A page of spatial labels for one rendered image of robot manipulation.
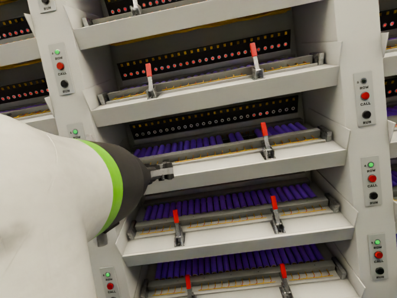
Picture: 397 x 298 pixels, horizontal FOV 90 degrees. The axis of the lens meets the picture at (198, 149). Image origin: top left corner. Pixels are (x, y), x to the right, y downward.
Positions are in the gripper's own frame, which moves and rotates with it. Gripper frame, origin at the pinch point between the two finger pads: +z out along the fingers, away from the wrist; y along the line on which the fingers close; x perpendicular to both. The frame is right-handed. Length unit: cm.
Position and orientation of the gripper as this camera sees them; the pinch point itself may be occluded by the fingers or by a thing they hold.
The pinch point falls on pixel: (156, 171)
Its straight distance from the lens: 45.1
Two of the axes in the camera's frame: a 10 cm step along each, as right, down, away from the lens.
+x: -1.6, -9.9, 0.6
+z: 0.8, 0.5, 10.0
